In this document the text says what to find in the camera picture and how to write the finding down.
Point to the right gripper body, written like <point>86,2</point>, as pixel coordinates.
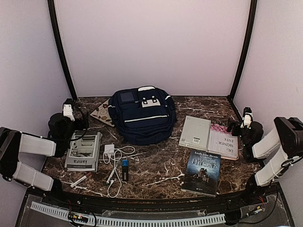
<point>236,125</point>

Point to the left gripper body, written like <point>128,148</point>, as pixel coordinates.
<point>80,126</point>

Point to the Wuthering Heights dark book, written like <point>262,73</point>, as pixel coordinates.
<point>202,173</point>

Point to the navy blue student backpack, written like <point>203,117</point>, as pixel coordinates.
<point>144,115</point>

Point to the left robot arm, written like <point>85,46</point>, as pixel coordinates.
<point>13,142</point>

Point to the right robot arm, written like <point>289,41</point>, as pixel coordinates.
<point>281,148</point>

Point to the pink flowered white book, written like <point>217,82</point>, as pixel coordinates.
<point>222,142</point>

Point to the grey ianra booklet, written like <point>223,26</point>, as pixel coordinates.
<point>83,153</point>

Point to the grey hardcover book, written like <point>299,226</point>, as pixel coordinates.
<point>195,133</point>

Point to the red capped white marker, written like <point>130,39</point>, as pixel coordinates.
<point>80,180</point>

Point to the green capped white marker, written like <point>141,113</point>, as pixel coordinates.
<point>110,176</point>

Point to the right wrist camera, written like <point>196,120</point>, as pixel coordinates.
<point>247,117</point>

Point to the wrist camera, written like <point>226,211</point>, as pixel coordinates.
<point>247,117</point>
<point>67,109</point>

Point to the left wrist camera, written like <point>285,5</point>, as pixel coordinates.
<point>67,109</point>

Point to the white charger with cable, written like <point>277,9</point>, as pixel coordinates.
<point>112,156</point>

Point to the grey slotted cable duct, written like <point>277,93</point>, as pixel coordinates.
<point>130,219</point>

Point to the left black frame post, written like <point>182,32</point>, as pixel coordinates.
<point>60,50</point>

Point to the black frame post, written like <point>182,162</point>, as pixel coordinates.
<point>60,50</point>
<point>244,51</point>

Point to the right black frame post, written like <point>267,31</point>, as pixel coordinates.
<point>244,51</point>

